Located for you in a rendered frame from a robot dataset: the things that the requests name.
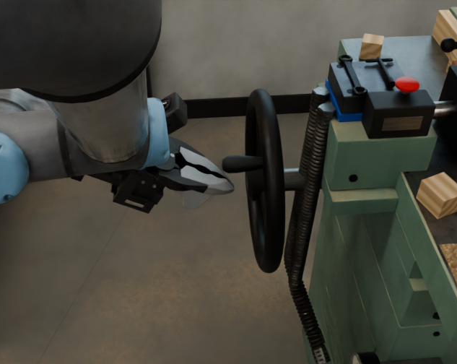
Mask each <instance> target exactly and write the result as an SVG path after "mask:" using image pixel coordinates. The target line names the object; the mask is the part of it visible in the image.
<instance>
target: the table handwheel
mask: <svg viewBox="0 0 457 364"><path fill-rule="evenodd" d="M245 155H247V156H256V157H262V161H263V169H258V170H252V171H248V172H245V187H246V193H247V199H248V214H249V222H250V228H251V237H252V243H253V250H254V254H255V257H256V261H257V264H258V266H259V268H260V269H261V270H262V271H263V272H265V273H272V272H275V271H276V270H277V269H278V268H279V265H280V263H281V260H282V254H283V250H284V234H285V191H299V190H304V188H305V187H304V185H305V181H306V180H305V176H303V175H301V174H300V173H299V168H284V164H283V156H282V143H281V137H280V132H279V124H278V120H277V113H276V110H275V107H274V103H273V101H272V99H271V96H270V94H269V93H268V92H267V91H265V90H263V89H256V90H254V91H252V93H251V94H250V96H249V98H248V104H247V108H246V116H245Z"/></svg>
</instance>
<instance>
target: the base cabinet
mask: <svg viewBox="0 0 457 364"><path fill-rule="evenodd" d="M308 295H309V296H308V298H310V302H311V305H312V309H313V310H314V311H313V312H314V313H315V316H316V320H317V321H318V322H317V324H319V326H318V327H320V329H321V331H322V334H323V337H324V339H325V343H324V345H325V347H326V349H327V350H328V354H329V356H330V358H331V361H329V362H327V363H324V364H351V357H352V353H353V352H374V353H375V354H376V355H377V356H378V359H379V361H380V362H383V361H393V360H411V359H421V358H441V360H442V363H443V364H457V342H450V341H449V339H448V336H447V334H446V332H445V330H444V327H443V325H442V324H433V325H423V326H403V327H402V326H400V325H399V322H398V319H397V318H396V314H395V311H394V309H393V305H392V303H391V299H390V297H389V294H388V291H387V289H386V285H385V282H384V280H383V276H382V274H381V272H380V268H379V266H378V262H377V259H376V257H375V254H374V251H373V247H372V245H371V242H370V239H369V237H368V234H367V231H366V228H365V225H364V222H363V220H362V216H361V214H346V215H334V216H331V215H330V214H329V211H328V207H327V204H326V200H325V197H324V200H323V208H322V213H321V221H320V226H319V231H318V239H317V243H316V249H315V257H314V262H313V270H312V274H311V280H310V288H309V293H308ZM304 331H305V329H304V328H303V332H302V333H303V340H304V344H305V350H306V354H307V358H308V364H316V363H315V360H314V357H313V354H312V350H311V349H312V347H310V343H308V342H309V340H308V339H307V336H306V335H305V334H306V332H304Z"/></svg>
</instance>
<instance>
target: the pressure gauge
mask: <svg viewBox="0 0 457 364"><path fill-rule="evenodd" d="M351 364H380V361H379V359H378V356H377V355H376V354H375V353H374V352H353V353H352V357H351Z"/></svg>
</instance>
